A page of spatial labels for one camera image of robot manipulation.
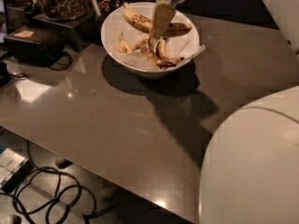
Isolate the small banana piece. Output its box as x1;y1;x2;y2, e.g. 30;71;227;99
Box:
119;33;133;54

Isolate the black cable on table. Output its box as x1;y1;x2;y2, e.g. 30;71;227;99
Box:
48;51;75;72

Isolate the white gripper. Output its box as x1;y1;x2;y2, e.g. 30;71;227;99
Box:
149;0;186;39

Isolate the black box device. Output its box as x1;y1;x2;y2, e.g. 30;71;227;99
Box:
4;26;64;67

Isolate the black metal stand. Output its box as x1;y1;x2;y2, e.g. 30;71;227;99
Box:
34;12;98;51

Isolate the white paper liner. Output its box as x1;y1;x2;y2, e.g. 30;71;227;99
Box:
106;7;206;72

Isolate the black floor cable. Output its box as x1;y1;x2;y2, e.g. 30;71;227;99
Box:
11;140;125;224

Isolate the white power adapter box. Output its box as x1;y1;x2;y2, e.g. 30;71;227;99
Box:
0;148;33;193

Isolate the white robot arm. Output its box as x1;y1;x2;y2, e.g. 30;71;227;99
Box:
157;73;299;224

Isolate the glass jar of nuts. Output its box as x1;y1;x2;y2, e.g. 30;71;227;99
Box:
37;0;89;21

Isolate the snack container behind bowl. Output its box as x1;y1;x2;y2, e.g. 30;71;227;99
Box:
88;0;121;16

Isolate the brown spotted banana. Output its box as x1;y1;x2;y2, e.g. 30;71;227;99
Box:
134;35;184;68

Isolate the spotted yellow banana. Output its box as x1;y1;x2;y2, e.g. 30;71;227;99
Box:
123;3;192;37

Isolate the white bowl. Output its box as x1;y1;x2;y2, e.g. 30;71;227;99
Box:
100;2;201;80

